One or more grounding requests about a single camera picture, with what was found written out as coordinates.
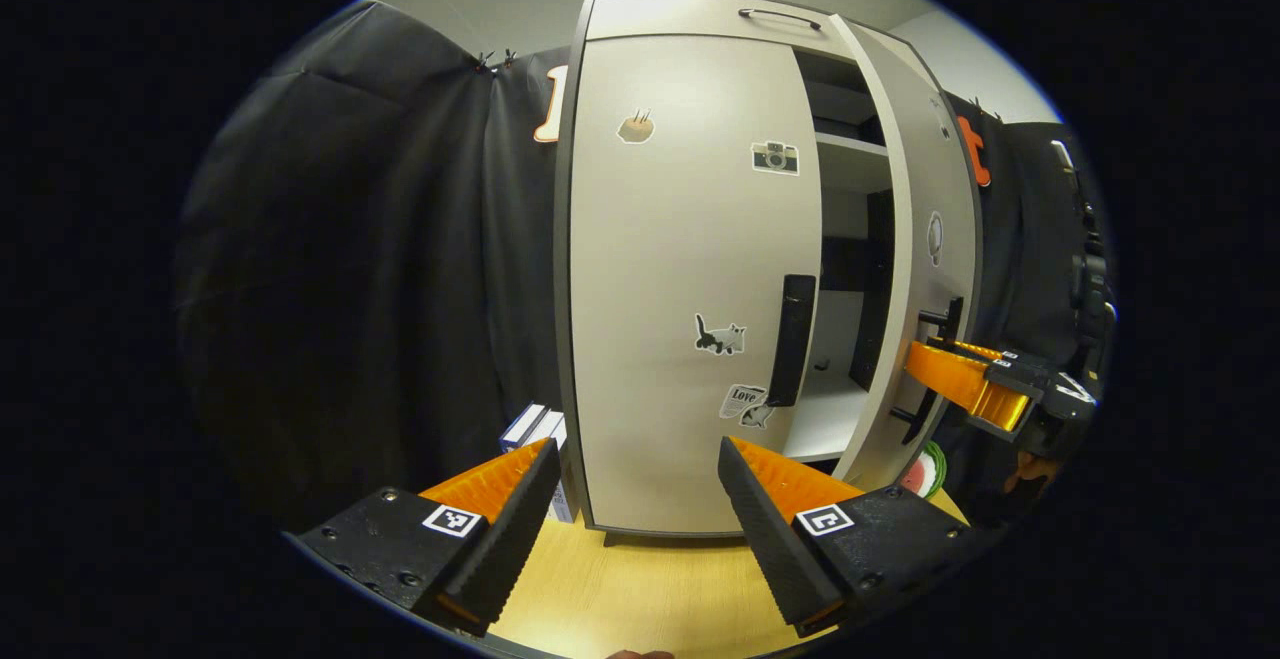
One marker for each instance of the cabinet door with camera sticker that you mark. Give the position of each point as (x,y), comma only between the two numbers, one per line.
(680,239)

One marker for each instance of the watermelon slice toy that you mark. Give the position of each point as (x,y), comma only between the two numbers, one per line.
(925,474)

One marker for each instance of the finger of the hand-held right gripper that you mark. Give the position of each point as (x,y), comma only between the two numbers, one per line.
(1005,359)
(965,384)

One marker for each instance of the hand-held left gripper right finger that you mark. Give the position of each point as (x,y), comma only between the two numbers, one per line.
(765,539)

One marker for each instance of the white double-door shoe cabinet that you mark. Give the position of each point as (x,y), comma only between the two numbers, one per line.
(845,324)

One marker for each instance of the white cabinet shelf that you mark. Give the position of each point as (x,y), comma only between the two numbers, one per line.
(825,419)
(850,164)

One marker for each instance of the black backdrop cloth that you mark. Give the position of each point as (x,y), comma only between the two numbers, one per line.
(380,269)
(1030,239)

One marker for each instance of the cabinet door with headphone sticker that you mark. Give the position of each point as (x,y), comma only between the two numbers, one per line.
(925,159)

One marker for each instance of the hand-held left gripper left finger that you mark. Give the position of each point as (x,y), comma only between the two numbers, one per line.
(510,539)

